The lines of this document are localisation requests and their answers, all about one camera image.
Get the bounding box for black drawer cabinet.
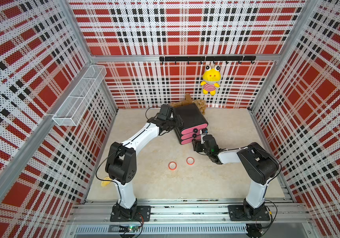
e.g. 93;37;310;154
174;104;208;143

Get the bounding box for red tape roll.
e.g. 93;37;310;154
168;161;178;171
186;157;195;166

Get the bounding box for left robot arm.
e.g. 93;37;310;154
105;105;183;221

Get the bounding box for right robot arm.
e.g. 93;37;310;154
192;134;281;222

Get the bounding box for brown teddy bear plush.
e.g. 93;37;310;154
170;93;206;115

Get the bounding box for yellow frog plush toy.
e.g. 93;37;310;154
200;65;221;96

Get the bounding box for yellow banana toy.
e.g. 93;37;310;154
101;177;113;187

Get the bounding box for green circuit board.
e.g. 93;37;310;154
119;225;140;233

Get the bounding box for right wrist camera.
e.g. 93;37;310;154
200;128;208;144

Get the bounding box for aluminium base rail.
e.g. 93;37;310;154
64;199;317;238

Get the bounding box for white wire mesh basket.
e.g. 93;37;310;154
53;65;107;127

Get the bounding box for black hook rail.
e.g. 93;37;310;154
159;56;256;62

